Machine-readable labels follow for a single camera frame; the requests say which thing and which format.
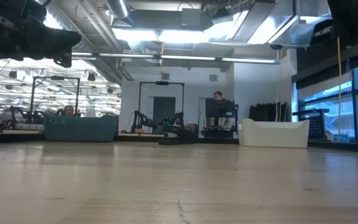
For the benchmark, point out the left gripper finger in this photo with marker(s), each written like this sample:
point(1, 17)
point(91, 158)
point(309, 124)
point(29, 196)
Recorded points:
point(51, 39)

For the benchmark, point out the background black robot arm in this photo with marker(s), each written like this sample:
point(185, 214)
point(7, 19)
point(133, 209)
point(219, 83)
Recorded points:
point(26, 116)
point(179, 118)
point(140, 119)

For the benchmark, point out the person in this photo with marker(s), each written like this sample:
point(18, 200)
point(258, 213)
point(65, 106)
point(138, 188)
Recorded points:
point(69, 110)
point(218, 96)

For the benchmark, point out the dark blue plastic bin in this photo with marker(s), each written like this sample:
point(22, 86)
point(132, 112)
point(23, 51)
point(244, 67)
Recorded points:
point(79, 129)

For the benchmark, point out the long ceiling light bar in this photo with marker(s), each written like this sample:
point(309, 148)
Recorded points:
point(182, 58)

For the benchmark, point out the grey ceiling box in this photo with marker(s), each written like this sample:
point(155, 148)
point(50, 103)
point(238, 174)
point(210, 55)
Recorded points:
point(191, 18)

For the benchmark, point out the black stapler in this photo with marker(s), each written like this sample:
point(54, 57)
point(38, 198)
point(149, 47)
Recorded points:
point(179, 132)

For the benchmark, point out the black monitor rack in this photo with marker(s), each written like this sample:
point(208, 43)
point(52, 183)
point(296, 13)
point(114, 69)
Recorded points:
point(219, 109)

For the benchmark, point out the black folded panels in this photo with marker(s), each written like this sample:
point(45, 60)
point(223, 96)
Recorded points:
point(266, 113)

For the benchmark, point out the white plastic bin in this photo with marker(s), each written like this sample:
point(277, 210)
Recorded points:
point(273, 135)

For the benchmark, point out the black perforated cart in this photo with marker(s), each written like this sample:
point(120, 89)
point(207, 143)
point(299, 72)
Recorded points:
point(317, 127)

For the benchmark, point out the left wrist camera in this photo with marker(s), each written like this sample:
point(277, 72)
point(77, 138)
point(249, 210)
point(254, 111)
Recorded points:
point(63, 60)

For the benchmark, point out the black gantry frame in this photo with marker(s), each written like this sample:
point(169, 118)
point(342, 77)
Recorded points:
point(162, 83)
point(54, 77)

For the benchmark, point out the black aluminium table frame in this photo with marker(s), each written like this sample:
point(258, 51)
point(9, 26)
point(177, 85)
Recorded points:
point(141, 138)

